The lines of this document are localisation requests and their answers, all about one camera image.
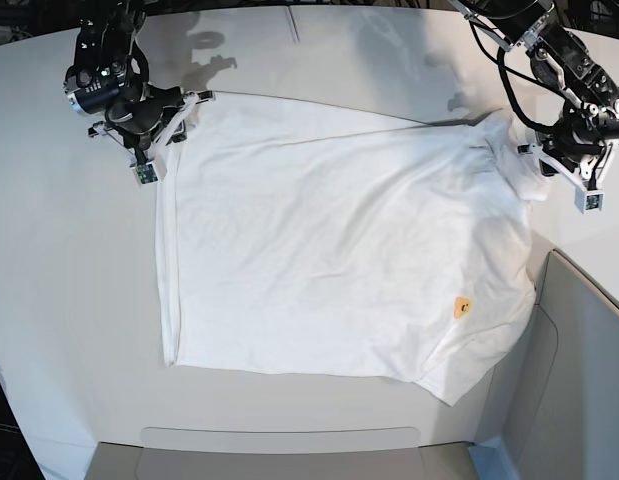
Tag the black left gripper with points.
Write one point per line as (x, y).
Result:
(566, 144)

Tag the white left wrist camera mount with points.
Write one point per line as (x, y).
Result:
(579, 180)

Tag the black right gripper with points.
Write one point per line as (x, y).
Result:
(139, 123)

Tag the white t-shirt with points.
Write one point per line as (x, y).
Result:
(299, 238)

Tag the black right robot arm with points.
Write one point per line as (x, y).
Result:
(110, 77)

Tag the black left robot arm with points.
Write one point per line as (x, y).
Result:
(585, 137)

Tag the grey box right side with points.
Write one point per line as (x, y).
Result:
(552, 411)

